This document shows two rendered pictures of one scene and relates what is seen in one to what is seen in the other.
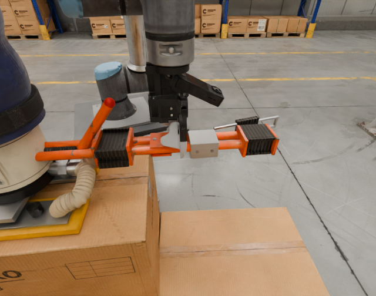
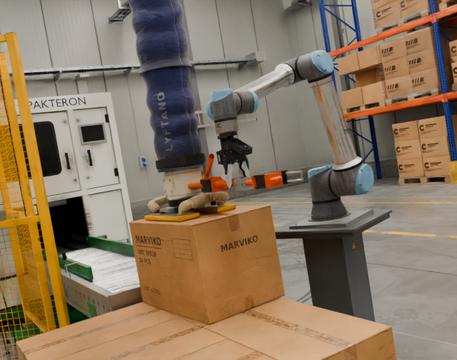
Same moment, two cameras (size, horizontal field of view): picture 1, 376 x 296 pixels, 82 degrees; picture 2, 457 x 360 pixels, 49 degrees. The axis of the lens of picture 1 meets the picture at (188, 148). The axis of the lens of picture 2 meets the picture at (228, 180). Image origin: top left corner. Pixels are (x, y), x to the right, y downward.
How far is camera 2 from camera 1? 1.78 m
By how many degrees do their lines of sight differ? 66
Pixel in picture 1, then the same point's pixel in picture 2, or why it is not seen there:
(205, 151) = (239, 184)
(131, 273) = (191, 261)
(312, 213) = not seen: outside the picture
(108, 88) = (313, 187)
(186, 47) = (222, 124)
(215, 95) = (240, 148)
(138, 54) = (335, 152)
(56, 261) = (169, 234)
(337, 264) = not seen: outside the picture
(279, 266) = (303, 343)
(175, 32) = (217, 118)
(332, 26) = not seen: outside the picture
